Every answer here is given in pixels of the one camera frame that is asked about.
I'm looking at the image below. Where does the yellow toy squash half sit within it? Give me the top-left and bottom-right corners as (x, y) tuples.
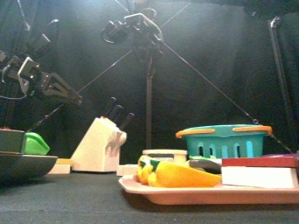
(147, 159), (223, 188)
(135, 155), (158, 185)

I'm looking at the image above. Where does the bright green toy piece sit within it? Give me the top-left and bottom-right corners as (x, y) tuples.
(24, 131), (52, 156)

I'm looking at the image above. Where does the dark green box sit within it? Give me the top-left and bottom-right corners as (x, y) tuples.
(0, 127), (27, 154)

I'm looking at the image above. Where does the white toy knife block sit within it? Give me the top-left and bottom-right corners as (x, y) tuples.
(70, 116), (128, 173)

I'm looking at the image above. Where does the vertical metal pole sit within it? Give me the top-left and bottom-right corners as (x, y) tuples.
(144, 55), (155, 150)

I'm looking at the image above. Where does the white block with yellow top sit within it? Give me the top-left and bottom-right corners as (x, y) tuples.
(48, 157), (75, 175)

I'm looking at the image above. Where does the black toy pan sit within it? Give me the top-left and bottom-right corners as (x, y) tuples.
(0, 150), (60, 182)

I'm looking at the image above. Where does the small white block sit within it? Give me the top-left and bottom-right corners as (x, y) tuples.
(116, 164), (140, 177)

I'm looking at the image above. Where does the white round container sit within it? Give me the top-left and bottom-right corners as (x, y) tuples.
(142, 149), (190, 165)

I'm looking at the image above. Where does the green toy vegetable piece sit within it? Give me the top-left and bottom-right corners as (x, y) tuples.
(188, 155), (214, 162)

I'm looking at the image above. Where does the dark toy eggplant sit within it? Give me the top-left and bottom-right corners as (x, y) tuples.
(188, 158), (223, 175)

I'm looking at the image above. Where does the pink plastic tray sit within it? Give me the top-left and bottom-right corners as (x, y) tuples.
(118, 174), (299, 206)

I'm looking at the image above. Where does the purple toy piece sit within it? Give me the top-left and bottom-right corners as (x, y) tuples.
(259, 153), (299, 160)

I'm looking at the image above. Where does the red and white box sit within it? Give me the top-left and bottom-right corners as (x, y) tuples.
(219, 157), (299, 189)

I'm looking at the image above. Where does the black toy knife handle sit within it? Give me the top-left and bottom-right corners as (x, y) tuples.
(118, 112), (136, 131)
(110, 104), (126, 123)
(102, 96), (118, 119)

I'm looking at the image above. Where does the dark metal frame bar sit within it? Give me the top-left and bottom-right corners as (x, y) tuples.
(267, 16), (295, 151)

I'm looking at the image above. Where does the teal basket with orange handles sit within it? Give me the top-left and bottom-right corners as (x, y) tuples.
(174, 123), (275, 160)

